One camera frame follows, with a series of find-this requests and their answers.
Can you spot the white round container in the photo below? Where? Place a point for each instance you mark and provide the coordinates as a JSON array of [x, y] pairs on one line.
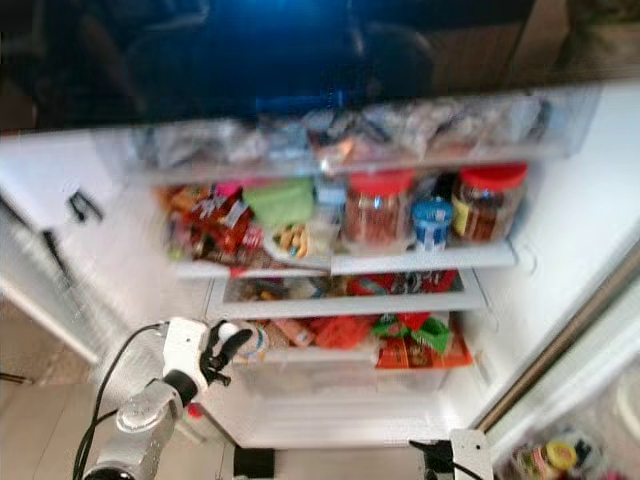
[[258, 350]]

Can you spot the clear fridge tray with bags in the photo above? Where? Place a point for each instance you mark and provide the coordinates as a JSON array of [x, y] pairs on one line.
[[420, 128]]

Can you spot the white fridge shelf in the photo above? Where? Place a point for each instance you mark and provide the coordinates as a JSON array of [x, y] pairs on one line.
[[420, 258]]

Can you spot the red lid clear jar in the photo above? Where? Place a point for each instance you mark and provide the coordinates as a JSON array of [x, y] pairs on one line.
[[380, 210]]

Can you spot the red and green snack packet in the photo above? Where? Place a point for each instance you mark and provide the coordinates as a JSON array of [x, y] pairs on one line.
[[420, 342]]

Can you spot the red lid jar yellow label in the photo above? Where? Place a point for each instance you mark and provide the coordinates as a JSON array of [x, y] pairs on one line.
[[492, 200]]

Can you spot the shallow clear fridge drawer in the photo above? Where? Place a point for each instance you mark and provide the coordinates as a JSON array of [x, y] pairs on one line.
[[350, 300]]

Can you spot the red snack packets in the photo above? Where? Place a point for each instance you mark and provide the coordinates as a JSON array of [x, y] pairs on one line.
[[210, 225]]

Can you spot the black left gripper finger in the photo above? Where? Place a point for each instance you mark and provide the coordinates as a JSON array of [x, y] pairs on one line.
[[236, 346]]

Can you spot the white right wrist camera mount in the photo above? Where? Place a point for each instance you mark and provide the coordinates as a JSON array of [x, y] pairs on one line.
[[472, 455]]

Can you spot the deep clear fridge drawer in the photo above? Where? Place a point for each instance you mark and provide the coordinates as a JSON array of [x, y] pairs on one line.
[[320, 375]]

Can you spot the black hinge bracket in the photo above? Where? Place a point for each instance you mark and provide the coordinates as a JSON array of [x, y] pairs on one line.
[[84, 206]]

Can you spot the orange red packet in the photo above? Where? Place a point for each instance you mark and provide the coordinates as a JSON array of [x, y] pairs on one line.
[[338, 332]]

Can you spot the clear packet of nuts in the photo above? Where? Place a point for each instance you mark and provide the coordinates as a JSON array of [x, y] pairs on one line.
[[298, 244]]

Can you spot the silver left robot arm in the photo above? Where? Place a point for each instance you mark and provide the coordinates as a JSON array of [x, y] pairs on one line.
[[145, 425]]

